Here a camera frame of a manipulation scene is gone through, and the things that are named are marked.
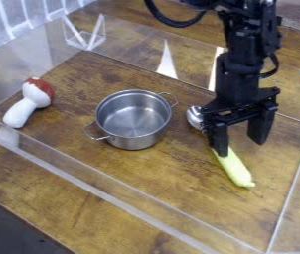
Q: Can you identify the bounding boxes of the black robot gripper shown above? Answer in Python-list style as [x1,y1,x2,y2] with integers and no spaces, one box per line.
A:
[203,53,280,157]

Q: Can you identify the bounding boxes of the small stainless steel pot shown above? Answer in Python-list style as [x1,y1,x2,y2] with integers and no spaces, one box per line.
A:
[85,89,179,151]

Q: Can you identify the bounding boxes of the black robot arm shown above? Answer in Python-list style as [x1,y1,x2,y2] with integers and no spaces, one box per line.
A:
[183,0,282,157]

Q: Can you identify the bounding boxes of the black bar in background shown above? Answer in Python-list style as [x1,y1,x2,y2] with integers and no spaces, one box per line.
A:
[276,16,283,26]

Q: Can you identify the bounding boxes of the plush red white mushroom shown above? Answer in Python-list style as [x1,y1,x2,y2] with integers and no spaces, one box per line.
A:
[3,77,55,128]

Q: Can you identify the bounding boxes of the clear acrylic enclosure wall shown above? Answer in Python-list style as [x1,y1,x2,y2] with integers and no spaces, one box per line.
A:
[0,0,300,254]

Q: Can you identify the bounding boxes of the black cable loop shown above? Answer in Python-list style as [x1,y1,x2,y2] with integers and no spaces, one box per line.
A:
[144,0,209,29]

